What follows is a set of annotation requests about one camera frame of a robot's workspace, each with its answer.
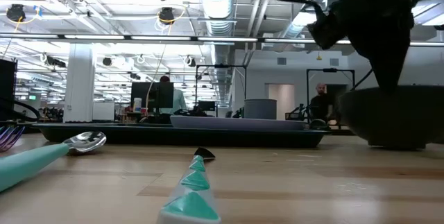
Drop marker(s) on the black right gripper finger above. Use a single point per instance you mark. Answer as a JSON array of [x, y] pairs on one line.
[[386, 68]]

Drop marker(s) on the dark grey bowl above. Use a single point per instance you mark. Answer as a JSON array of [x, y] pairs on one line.
[[399, 120]]

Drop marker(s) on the dark green tray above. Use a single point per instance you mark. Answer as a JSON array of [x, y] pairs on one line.
[[173, 139]]

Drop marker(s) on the person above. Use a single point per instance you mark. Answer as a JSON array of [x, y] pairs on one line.
[[178, 102], [320, 104]]

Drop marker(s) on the LED light bar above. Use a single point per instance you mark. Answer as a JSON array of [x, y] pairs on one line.
[[156, 37]]

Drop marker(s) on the white column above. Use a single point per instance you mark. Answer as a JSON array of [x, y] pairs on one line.
[[79, 85]]

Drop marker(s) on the black panel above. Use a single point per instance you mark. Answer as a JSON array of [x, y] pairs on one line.
[[7, 88]]

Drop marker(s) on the white cabinet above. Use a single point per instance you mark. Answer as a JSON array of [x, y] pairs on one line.
[[103, 111]]

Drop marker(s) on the white container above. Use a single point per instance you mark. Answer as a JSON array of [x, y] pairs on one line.
[[137, 105]]

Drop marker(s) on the small black monitor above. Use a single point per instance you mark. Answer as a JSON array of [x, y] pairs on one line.
[[207, 106]]

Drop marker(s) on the black rig frame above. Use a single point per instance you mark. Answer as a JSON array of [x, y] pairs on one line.
[[329, 70], [222, 66]]

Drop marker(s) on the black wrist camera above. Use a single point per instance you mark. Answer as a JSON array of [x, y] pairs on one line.
[[326, 31]]

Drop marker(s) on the black aluminium table frame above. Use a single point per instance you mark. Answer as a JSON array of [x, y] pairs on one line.
[[341, 131]]

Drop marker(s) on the silver ceiling duct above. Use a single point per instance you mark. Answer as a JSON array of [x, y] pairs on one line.
[[216, 2]]

